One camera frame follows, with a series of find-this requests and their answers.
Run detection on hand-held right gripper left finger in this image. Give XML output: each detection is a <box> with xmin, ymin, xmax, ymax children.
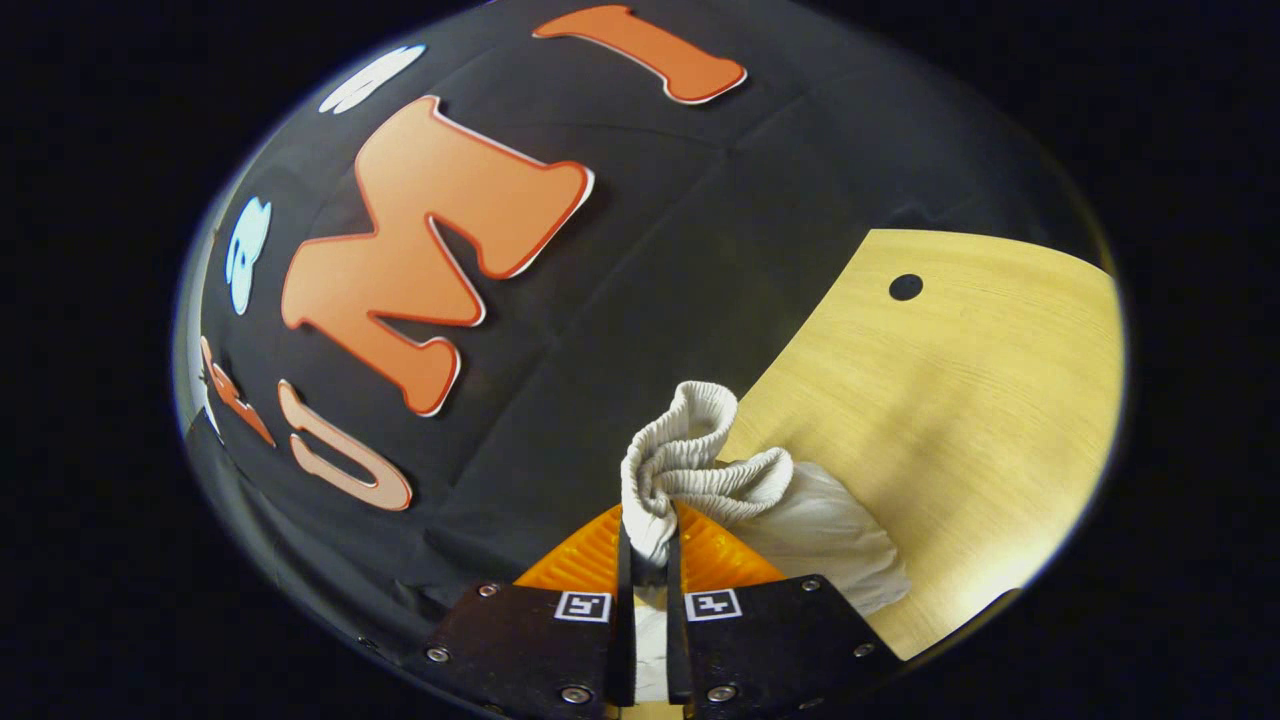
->
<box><xmin>400</xmin><ymin>503</ymin><xmax>637</xmax><ymax>713</ymax></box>

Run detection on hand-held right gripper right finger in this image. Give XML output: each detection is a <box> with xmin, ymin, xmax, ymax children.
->
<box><xmin>665</xmin><ymin>503</ymin><xmax>898</xmax><ymax>711</ymax></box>

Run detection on white jeans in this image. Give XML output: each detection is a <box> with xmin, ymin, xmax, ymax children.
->
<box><xmin>620</xmin><ymin>380</ymin><xmax>913</xmax><ymax>703</ymax></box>

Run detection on black backdrop cloth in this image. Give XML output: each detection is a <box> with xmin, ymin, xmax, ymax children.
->
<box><xmin>175</xmin><ymin>0</ymin><xmax>1111</xmax><ymax>661</ymax></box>

